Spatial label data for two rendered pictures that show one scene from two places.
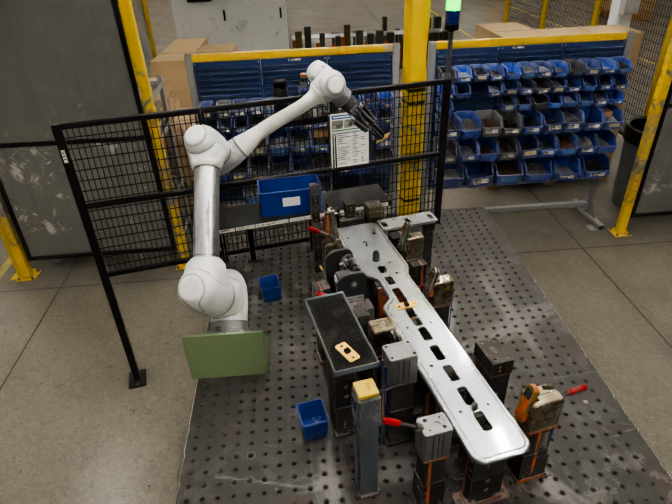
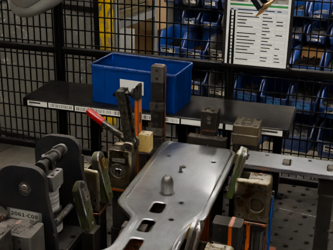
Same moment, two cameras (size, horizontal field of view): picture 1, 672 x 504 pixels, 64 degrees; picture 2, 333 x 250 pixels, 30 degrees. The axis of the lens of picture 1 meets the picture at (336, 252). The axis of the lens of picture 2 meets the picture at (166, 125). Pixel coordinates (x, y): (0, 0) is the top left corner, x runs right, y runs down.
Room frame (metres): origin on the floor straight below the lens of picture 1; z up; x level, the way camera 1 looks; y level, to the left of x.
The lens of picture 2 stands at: (0.77, -0.89, 1.72)
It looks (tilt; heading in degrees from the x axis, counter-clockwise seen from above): 21 degrees down; 32
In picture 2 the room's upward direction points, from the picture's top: 1 degrees clockwise
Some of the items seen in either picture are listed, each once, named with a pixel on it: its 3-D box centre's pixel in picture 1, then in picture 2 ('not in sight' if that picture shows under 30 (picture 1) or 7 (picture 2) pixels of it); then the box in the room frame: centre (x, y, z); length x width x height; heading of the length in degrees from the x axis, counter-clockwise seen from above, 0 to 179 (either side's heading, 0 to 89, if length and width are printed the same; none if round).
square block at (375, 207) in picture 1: (373, 234); (244, 176); (2.37, -0.19, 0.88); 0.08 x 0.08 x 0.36; 15
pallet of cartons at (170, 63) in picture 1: (206, 94); not in sight; (6.33, 1.45, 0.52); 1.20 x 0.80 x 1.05; 1
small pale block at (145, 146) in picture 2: not in sight; (145, 191); (2.11, 0.00, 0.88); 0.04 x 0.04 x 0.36; 15
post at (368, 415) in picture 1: (366, 443); not in sight; (1.06, -0.07, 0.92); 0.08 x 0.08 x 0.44; 15
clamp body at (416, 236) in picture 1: (412, 267); (250, 237); (2.07, -0.35, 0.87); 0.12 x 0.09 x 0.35; 105
